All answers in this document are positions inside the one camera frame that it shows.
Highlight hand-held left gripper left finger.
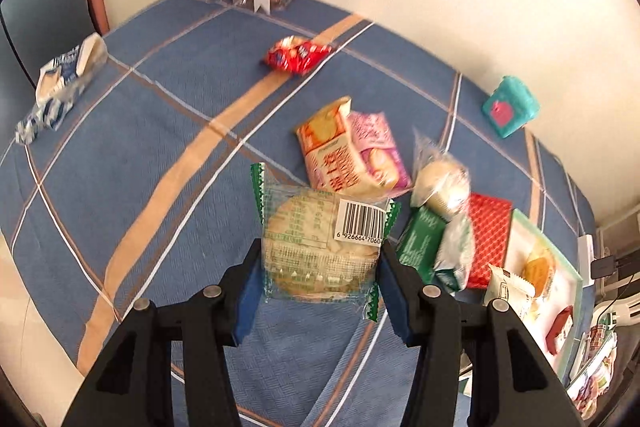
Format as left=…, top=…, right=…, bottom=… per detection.
left=60, top=237, right=266, bottom=427

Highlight dark green snack packet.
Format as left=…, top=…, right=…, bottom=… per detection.
left=396, top=206, right=447, bottom=285

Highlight blue plaid tablecloth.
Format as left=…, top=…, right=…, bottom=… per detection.
left=0, top=0, right=598, bottom=427

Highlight colourful printed bag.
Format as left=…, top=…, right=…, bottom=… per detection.
left=567, top=332, right=619, bottom=418

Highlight round cracker packet green edges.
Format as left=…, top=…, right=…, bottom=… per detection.
left=249, top=163, right=402, bottom=323

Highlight small red candy packet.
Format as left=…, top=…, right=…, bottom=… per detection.
left=263, top=35, right=334, bottom=78

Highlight white and green snack packet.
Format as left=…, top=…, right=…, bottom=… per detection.
left=434, top=212, right=476, bottom=293

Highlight teal toy house box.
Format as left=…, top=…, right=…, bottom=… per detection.
left=481, top=76, right=541, bottom=138

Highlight pink purple snack packet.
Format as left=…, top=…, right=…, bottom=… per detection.
left=347, top=111, right=413, bottom=198

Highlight blue and white packet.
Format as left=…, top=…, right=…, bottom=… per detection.
left=15, top=33, right=108, bottom=145

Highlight small red white packet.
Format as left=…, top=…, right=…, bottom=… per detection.
left=545, top=306, right=575, bottom=354

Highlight clear steamed cake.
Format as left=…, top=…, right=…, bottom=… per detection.
left=410, top=127, right=472, bottom=222

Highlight red patterned flat packet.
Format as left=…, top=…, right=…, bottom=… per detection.
left=465, top=193, right=514, bottom=290

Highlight black electronic device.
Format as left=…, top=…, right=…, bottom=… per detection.
left=591, top=257, right=620, bottom=280

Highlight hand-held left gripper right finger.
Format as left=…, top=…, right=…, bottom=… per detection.
left=375, top=247, right=586, bottom=427

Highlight yellow cake clear packet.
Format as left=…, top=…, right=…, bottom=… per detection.
left=520, top=247, right=557, bottom=303

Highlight cream snack packet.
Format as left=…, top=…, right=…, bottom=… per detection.
left=484, top=264, right=536, bottom=323

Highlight white box with green rim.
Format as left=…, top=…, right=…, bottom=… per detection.
left=482, top=208, right=585, bottom=388

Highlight orange biscuit packet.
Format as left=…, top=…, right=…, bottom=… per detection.
left=295, top=96, right=381, bottom=196

